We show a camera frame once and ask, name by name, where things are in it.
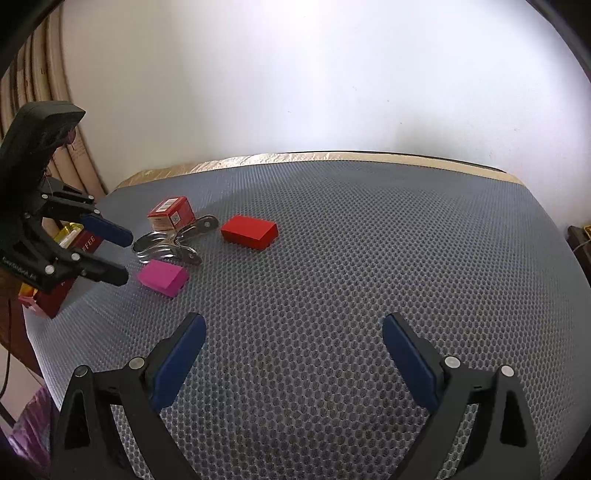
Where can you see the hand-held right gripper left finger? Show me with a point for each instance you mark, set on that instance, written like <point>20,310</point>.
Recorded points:
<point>178,364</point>

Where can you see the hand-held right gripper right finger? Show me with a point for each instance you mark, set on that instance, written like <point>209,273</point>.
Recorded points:
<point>411,364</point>

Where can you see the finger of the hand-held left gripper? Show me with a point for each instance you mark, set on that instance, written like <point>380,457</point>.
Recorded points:
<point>108,230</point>
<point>104,271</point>

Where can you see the metal spring clip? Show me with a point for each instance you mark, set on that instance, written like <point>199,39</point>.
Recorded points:
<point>157,247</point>

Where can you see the red tin box gold inside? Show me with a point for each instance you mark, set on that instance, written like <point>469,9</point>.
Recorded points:
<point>55,302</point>

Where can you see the magenta rectangular block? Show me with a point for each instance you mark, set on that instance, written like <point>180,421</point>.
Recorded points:
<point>161,276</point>

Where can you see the brown box with red label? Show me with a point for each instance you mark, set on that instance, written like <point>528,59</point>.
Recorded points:
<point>178,214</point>

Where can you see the red rectangular block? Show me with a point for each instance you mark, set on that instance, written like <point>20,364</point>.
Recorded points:
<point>244,229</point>

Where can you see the grey mesh mat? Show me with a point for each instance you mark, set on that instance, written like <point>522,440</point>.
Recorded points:
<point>346,258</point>

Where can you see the purple plastic bag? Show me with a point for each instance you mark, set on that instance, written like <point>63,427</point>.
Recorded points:
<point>30,424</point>

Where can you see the dark object with yellow mark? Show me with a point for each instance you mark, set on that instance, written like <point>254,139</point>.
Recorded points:
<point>577,235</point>

